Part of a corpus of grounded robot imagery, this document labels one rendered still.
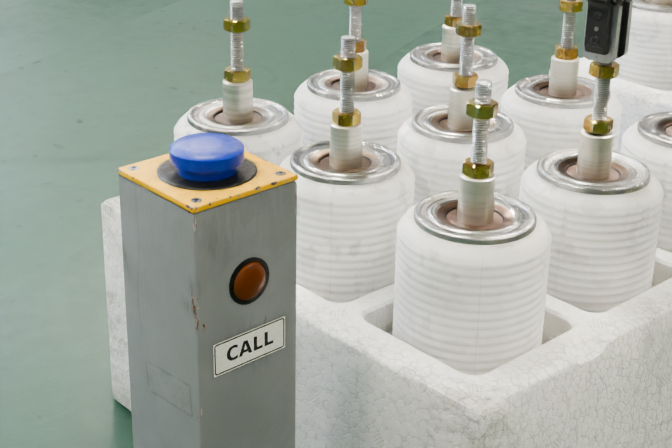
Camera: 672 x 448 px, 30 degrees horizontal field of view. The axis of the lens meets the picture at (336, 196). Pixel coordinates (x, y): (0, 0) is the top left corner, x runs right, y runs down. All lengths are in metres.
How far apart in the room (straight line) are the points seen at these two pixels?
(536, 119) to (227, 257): 0.39
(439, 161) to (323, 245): 0.12
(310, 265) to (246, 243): 0.18
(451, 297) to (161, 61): 1.22
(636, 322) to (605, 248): 0.05
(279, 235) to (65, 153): 0.92
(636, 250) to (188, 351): 0.32
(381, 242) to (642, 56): 0.53
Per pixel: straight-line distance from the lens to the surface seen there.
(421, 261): 0.75
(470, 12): 0.91
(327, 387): 0.82
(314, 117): 0.98
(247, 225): 0.66
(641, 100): 1.27
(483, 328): 0.76
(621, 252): 0.84
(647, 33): 1.29
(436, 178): 0.90
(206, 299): 0.66
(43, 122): 1.69
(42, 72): 1.89
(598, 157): 0.85
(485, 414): 0.73
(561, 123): 0.98
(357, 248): 0.83
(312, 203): 0.82
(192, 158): 0.66
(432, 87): 1.06
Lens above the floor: 0.57
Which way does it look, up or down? 23 degrees down
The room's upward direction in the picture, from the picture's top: 1 degrees clockwise
